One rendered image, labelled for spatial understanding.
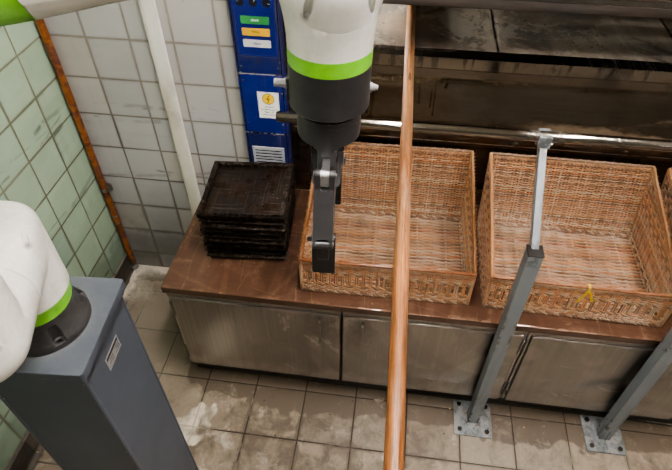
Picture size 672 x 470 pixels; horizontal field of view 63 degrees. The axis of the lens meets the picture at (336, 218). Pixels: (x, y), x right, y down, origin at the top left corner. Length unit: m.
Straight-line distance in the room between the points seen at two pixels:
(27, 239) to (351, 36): 0.58
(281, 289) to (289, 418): 0.60
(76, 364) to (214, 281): 0.92
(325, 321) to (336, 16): 1.43
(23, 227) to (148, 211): 1.62
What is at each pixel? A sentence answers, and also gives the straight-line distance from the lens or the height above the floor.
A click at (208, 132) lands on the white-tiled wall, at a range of 2.11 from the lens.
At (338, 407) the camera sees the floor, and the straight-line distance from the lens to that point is 2.24.
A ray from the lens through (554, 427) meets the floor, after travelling 2.36.
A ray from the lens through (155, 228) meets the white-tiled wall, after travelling 2.58.
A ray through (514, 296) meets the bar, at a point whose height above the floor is 0.78.
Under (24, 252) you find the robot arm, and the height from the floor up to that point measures 1.43.
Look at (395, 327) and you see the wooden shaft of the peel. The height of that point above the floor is 1.20.
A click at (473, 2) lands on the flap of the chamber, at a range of 1.58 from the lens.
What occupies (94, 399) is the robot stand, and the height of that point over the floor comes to 1.10.
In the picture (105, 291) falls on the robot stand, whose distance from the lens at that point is 1.11.
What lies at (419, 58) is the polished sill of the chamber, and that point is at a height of 1.17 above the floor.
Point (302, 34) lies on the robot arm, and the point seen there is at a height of 1.76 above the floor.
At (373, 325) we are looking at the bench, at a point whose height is 0.49.
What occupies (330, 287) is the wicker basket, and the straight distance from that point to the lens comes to 1.79.
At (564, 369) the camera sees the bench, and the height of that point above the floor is 0.35.
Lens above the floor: 2.00
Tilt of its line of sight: 44 degrees down
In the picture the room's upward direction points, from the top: straight up
